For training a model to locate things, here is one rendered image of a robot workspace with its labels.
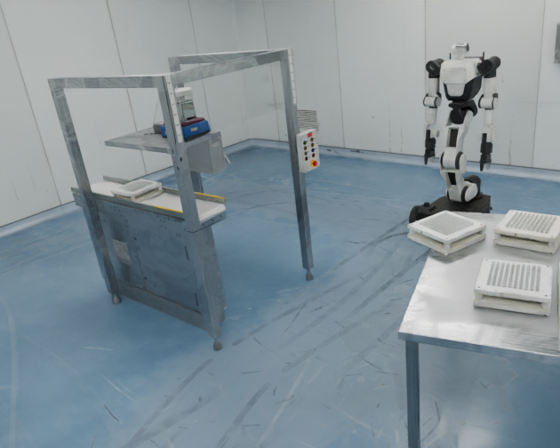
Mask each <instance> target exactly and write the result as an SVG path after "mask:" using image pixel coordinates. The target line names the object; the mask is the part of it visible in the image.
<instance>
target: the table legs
mask: <svg viewBox="0 0 560 448"><path fill-rule="evenodd" d="M405 360H406V393H407V426H408V448H420V372H419V342H413V341H408V340H406V341H405Z"/></svg>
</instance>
